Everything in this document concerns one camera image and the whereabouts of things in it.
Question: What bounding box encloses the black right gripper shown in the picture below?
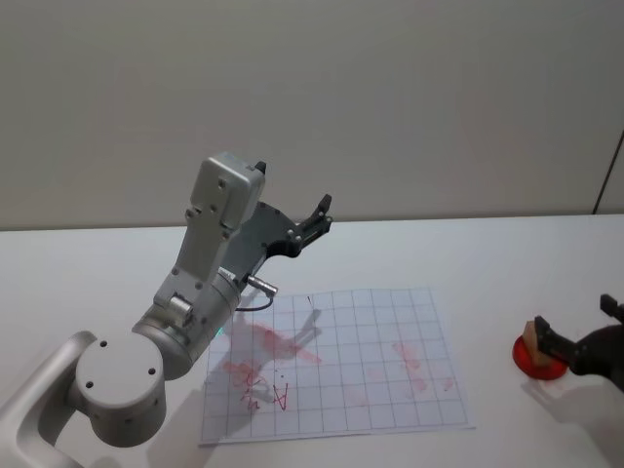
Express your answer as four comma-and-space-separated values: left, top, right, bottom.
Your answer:
532, 292, 624, 380

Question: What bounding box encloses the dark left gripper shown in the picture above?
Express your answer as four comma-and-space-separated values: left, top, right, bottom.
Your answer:
219, 160, 334, 283

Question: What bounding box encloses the small wooden stamp block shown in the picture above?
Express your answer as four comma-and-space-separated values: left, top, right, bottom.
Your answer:
523, 319, 553, 367

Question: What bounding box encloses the white grid paper sheet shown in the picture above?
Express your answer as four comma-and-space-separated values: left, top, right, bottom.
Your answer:
198, 287, 477, 448

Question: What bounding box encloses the thin cable with silver plug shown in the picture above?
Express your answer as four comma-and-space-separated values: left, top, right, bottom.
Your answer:
234, 274, 280, 313

